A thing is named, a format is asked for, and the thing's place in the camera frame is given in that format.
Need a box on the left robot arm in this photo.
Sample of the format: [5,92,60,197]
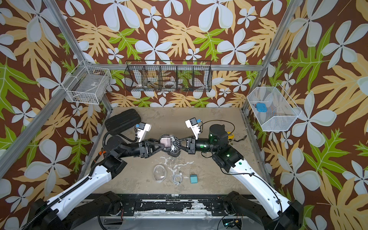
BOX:
[22,133,162,230]

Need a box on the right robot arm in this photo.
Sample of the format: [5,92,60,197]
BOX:
[183,118,303,230]

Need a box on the black wire basket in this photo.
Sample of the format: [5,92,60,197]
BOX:
[123,60,213,92]

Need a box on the black hard plastic case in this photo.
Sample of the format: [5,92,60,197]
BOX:
[105,109,141,133]

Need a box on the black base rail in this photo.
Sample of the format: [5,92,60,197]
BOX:
[118,194,227,217]

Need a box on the teal charger plug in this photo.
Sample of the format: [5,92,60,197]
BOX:
[190,174,198,184]

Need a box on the yellow tape measure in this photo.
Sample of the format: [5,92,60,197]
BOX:
[228,132,234,140]

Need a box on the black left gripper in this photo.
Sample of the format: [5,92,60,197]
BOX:
[118,137,165,160]

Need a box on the blue object in basket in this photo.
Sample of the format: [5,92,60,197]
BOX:
[255,103,267,113]

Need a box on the white mesh basket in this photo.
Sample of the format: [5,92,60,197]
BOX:
[247,84,302,132]

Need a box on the white wire basket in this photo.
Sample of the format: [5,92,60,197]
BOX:
[62,61,112,104]

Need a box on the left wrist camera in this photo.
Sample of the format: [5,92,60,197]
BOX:
[135,122,151,142]

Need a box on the aluminium frame post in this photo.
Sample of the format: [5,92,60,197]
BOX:
[43,0,113,113]

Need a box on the pink charger plug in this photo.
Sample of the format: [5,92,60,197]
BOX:
[160,137,172,148]

